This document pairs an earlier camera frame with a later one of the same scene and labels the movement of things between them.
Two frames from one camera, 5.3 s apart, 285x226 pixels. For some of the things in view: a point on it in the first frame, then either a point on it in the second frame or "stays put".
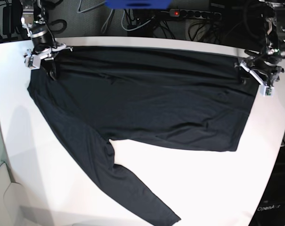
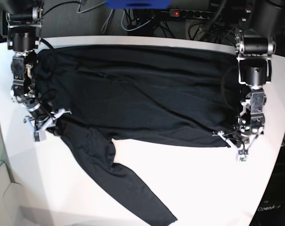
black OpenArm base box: [275, 207] stays put
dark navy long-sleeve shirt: [89, 95] stays put
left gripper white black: [33, 58] → [39, 124]
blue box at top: [137, 4] stays put
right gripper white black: [265, 73] → [242, 142]
